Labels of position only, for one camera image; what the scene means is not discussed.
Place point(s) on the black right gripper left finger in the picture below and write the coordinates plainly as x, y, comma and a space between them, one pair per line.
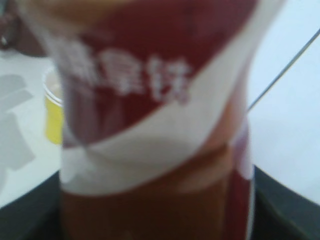
20, 218

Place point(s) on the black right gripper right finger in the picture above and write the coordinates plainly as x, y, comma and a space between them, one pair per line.
281, 214

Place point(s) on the brown Nescafe coffee bottle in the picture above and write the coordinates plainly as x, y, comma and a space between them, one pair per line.
155, 135

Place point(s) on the yellow paper cup stack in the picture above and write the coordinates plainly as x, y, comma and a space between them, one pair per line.
53, 102

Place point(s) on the cola bottle red label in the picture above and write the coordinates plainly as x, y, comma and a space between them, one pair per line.
15, 34

